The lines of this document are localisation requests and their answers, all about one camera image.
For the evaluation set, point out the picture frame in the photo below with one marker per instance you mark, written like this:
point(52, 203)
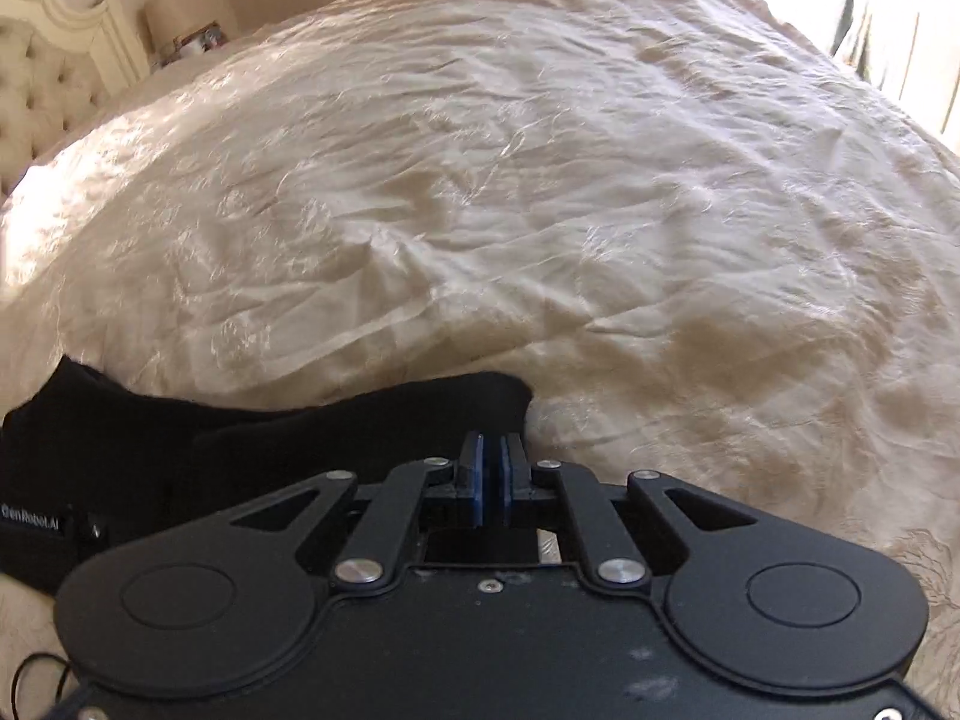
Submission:
point(199, 40)

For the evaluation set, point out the cream embroidered bedspread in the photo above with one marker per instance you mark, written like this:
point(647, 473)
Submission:
point(480, 202)

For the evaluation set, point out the cream tufted headboard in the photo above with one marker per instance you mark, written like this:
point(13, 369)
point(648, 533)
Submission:
point(45, 97)

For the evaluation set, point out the black pants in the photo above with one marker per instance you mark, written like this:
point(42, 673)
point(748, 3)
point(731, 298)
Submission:
point(225, 435)

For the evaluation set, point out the grey-green curtain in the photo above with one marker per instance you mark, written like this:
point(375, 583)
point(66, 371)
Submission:
point(851, 7)

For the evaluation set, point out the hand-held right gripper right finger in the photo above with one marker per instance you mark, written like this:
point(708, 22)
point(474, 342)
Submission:
point(511, 487)

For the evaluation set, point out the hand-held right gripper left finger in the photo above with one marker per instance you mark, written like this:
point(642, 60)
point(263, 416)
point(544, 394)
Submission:
point(474, 487)

